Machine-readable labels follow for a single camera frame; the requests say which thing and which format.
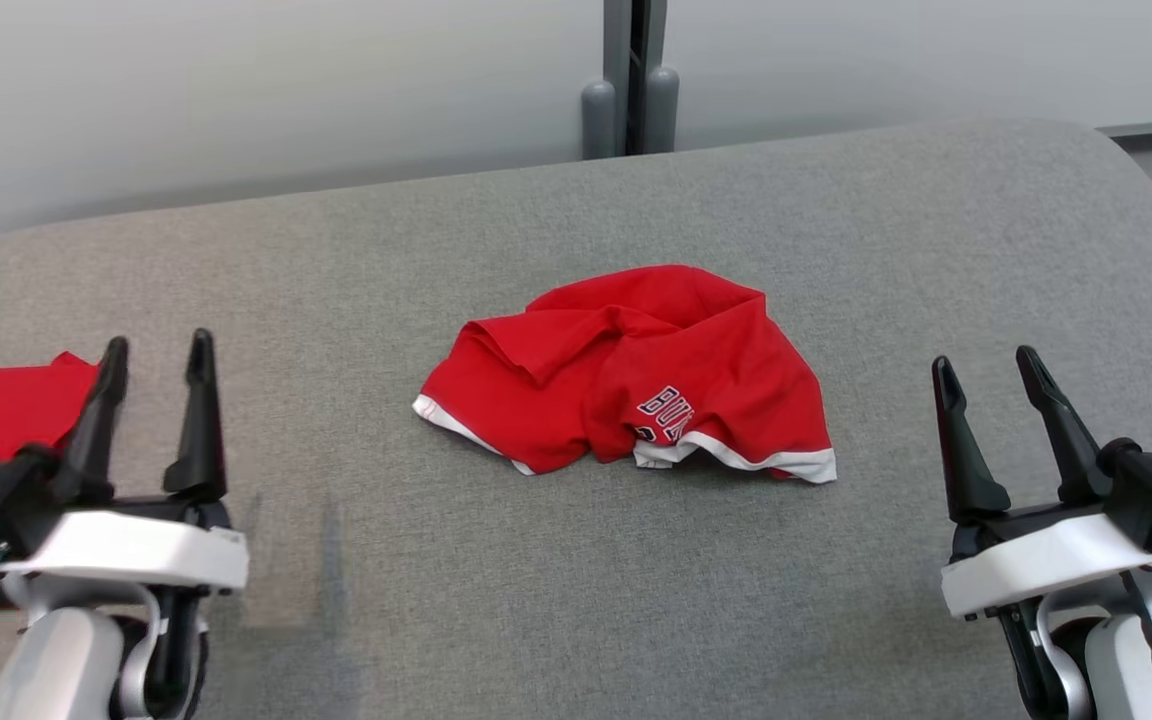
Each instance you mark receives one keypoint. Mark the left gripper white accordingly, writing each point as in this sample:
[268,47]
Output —
[136,550]

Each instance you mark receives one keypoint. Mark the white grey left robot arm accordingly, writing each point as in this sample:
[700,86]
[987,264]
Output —
[56,660]

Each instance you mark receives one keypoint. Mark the grey partition post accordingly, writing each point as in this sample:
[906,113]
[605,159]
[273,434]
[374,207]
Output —
[616,40]

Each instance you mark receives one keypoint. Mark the red shorts with white trim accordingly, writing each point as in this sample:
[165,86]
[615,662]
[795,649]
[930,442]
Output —
[716,380]

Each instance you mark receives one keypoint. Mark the grey cylindrical post foot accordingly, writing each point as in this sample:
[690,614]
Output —
[663,110]
[598,120]

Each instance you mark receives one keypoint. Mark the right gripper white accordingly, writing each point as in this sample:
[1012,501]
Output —
[1036,560]

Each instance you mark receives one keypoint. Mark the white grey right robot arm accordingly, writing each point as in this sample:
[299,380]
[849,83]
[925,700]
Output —
[1116,660]

